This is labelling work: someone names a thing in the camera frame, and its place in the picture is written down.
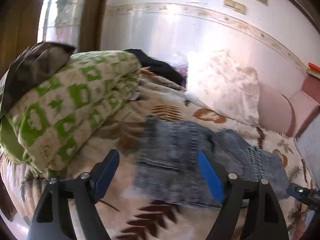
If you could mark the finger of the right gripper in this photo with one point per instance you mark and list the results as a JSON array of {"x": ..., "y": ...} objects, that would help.
[{"x": 309, "y": 197}]

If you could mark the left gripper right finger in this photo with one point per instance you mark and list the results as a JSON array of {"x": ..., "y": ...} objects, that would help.
[{"x": 264, "y": 217}]

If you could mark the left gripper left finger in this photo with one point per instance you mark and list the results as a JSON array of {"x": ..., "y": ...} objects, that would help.
[{"x": 52, "y": 218}]

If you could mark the blue denim pants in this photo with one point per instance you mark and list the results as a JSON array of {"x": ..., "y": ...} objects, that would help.
[{"x": 168, "y": 170}]

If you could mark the light blue pillow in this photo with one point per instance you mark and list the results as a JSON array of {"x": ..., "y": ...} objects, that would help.
[{"x": 308, "y": 145}]

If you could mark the leaf pattern bed blanket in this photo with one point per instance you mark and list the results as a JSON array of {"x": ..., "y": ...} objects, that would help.
[{"x": 125, "y": 211}]

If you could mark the green white rolled quilt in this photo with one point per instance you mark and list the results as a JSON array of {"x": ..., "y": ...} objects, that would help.
[{"x": 50, "y": 123}]

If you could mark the pink bolster cushion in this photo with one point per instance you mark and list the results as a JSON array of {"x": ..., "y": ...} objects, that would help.
[{"x": 276, "y": 112}]

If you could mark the pink padded headboard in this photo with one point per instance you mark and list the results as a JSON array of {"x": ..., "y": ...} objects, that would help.
[{"x": 305, "y": 103}]

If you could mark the stack of books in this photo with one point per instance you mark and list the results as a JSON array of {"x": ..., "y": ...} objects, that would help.
[{"x": 313, "y": 70}]

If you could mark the white patterned pillow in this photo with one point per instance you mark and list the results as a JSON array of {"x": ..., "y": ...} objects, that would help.
[{"x": 226, "y": 86}]

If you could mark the dark grey garment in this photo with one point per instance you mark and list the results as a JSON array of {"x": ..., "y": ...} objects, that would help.
[{"x": 33, "y": 66}]

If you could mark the black garment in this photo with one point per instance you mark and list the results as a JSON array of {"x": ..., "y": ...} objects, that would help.
[{"x": 158, "y": 67}]

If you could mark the stained glass window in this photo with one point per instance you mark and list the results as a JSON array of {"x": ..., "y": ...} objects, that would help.
[{"x": 60, "y": 21}]

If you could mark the beige wall switch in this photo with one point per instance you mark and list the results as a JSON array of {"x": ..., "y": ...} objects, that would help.
[{"x": 238, "y": 7}]

